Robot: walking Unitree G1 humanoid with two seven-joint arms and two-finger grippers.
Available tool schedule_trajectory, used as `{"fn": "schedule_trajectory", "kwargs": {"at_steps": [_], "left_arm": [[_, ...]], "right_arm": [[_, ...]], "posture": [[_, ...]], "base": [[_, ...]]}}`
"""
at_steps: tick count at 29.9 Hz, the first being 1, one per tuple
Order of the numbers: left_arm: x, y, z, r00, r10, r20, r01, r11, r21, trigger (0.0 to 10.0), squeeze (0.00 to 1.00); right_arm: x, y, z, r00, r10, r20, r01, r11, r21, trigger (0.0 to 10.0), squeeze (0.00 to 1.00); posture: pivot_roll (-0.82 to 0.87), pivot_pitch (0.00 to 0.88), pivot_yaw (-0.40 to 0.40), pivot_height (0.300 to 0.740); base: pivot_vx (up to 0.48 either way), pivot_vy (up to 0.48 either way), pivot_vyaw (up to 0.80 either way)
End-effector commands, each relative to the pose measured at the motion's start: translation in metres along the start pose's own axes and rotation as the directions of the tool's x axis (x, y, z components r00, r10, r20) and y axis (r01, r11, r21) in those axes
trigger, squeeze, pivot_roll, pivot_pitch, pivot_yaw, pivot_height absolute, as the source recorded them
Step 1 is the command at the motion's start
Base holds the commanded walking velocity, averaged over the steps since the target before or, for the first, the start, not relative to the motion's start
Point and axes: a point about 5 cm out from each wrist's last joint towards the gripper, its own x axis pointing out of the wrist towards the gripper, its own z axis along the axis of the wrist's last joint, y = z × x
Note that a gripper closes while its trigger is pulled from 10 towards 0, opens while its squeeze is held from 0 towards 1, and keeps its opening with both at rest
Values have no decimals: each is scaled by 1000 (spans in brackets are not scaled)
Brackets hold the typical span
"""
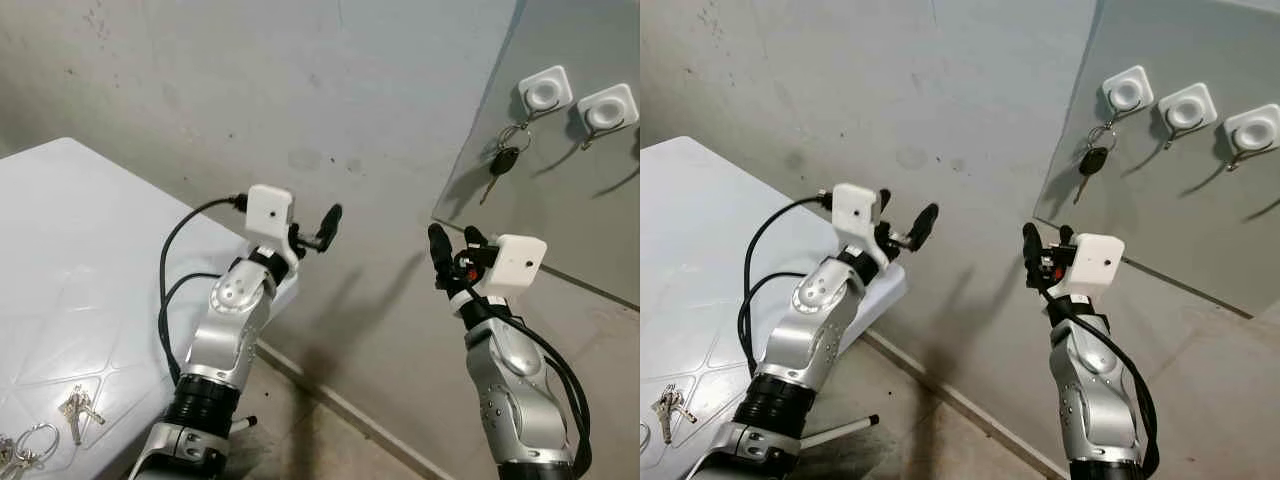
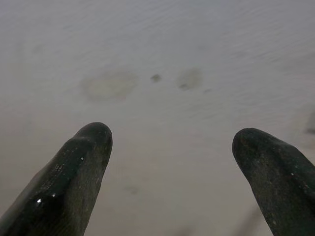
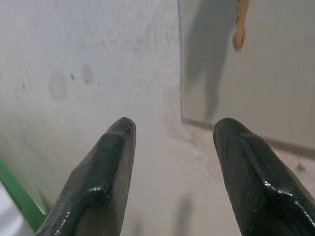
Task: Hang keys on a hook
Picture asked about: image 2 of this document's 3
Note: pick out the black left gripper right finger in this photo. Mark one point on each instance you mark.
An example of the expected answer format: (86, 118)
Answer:
(280, 182)

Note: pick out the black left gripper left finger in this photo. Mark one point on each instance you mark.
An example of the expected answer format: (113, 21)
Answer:
(66, 186)

